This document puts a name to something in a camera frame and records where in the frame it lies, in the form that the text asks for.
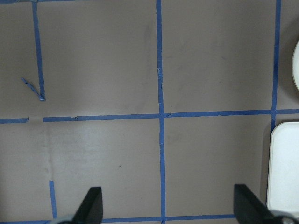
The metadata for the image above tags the white rectangular tray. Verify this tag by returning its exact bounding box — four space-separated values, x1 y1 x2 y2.
267 122 299 215

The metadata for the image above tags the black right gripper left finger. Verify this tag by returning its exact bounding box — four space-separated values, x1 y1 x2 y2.
73 187 103 224

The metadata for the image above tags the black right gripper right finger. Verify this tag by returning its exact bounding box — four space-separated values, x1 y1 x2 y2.
234 184 274 224

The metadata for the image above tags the cream round plate with lemon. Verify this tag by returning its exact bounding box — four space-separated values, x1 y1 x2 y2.
292 42 299 90

